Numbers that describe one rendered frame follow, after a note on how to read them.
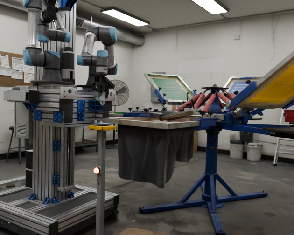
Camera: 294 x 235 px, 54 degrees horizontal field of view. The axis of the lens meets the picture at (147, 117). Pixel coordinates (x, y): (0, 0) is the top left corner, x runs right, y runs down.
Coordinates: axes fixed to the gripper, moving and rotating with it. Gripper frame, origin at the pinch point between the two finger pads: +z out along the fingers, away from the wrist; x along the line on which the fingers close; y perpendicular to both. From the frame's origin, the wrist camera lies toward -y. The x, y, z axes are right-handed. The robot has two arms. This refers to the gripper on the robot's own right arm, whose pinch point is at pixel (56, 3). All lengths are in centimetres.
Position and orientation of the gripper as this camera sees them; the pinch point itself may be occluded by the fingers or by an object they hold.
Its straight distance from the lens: 186.8
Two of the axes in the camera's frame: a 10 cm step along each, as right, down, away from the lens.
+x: -8.2, -1.4, -5.5
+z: 5.5, 0.6, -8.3
